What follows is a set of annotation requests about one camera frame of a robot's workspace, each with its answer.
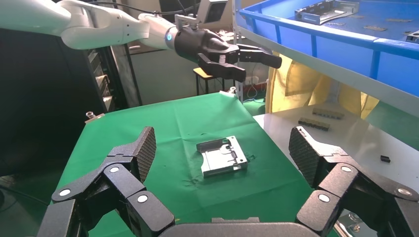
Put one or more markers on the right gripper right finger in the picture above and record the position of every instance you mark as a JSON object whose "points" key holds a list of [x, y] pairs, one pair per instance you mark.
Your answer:
{"points": [[334, 176]]}

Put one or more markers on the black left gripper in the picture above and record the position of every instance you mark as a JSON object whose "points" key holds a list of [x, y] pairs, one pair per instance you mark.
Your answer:
{"points": [[203, 44]]}

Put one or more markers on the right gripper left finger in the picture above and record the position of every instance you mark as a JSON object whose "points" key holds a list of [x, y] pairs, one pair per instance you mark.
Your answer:
{"points": [[124, 176]]}

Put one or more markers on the grey sheet metal bracket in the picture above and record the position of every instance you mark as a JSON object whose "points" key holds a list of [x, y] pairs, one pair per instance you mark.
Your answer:
{"points": [[327, 11], [414, 36], [222, 157]]}

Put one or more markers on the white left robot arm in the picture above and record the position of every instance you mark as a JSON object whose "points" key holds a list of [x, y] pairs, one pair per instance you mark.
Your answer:
{"points": [[98, 26]]}

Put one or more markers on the silver binder clip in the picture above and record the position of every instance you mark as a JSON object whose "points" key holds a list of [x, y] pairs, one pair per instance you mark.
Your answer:
{"points": [[348, 225], [95, 117], [230, 91]]}

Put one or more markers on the white perforated shelf upright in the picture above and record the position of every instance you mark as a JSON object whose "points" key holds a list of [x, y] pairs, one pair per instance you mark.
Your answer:
{"points": [[235, 23]]}

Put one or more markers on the yellow top stool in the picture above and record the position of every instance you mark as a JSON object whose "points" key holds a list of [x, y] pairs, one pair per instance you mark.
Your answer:
{"points": [[203, 73]]}

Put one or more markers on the yellow plastic bag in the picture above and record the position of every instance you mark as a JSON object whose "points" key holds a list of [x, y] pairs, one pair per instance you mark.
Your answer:
{"points": [[294, 81]]}

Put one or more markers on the small black part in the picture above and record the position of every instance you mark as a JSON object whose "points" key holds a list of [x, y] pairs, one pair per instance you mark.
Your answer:
{"points": [[385, 159]]}

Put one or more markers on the dark connector strip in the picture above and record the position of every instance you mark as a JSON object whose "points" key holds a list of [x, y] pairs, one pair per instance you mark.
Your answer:
{"points": [[313, 124], [327, 113]]}

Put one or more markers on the green table cloth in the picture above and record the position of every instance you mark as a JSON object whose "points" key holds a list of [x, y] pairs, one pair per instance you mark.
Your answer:
{"points": [[183, 124]]}

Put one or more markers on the blue plastic tray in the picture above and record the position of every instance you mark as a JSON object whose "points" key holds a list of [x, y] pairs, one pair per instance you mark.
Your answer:
{"points": [[343, 49]]}

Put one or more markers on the black equipment cabinet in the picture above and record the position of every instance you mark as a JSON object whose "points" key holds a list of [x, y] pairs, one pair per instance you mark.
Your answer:
{"points": [[39, 98]]}

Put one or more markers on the beige tape strip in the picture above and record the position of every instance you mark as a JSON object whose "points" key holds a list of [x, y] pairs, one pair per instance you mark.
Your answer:
{"points": [[374, 28], [399, 20]]}

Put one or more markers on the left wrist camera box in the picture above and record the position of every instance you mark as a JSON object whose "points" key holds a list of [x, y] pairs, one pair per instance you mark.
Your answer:
{"points": [[212, 11]]}

